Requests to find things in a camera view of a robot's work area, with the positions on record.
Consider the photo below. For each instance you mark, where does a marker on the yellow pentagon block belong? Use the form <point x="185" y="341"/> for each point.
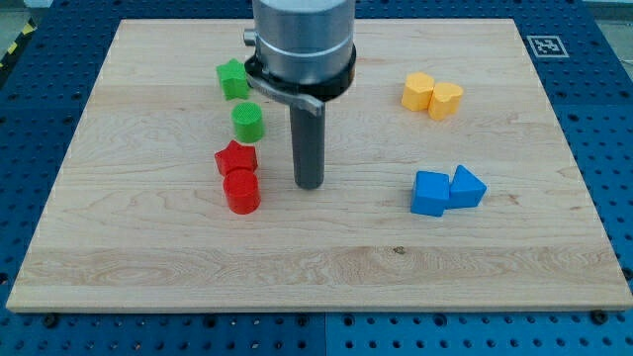
<point x="417" y="91"/>

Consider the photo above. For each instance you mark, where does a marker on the red cylinder block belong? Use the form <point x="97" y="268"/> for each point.
<point x="242" y="191"/>

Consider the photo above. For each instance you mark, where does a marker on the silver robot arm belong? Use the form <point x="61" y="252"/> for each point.
<point x="304" y="56"/>

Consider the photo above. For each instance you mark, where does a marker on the green star block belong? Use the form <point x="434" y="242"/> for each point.
<point x="232" y="79"/>

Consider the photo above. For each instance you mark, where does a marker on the white fiducial marker tag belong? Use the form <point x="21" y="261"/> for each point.
<point x="546" y="46"/>

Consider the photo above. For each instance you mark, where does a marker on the green cylinder block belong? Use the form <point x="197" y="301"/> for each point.
<point x="247" y="119"/>

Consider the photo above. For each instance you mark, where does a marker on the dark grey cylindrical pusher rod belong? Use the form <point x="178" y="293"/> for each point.
<point x="307" y="132"/>

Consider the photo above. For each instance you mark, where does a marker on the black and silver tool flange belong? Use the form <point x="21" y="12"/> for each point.
<point x="307" y="97"/>

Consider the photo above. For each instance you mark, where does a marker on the yellow heart block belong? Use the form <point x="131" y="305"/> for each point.
<point x="445" y="100"/>

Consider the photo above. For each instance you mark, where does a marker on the blue cube block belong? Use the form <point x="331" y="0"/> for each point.
<point x="429" y="193"/>

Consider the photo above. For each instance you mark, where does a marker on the wooden board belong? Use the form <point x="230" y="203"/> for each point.
<point x="137" y="219"/>

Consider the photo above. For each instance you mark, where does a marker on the blue triangle block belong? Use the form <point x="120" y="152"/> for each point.
<point x="466" y="190"/>

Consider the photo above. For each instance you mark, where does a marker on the red star block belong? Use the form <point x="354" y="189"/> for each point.
<point x="236" y="156"/>

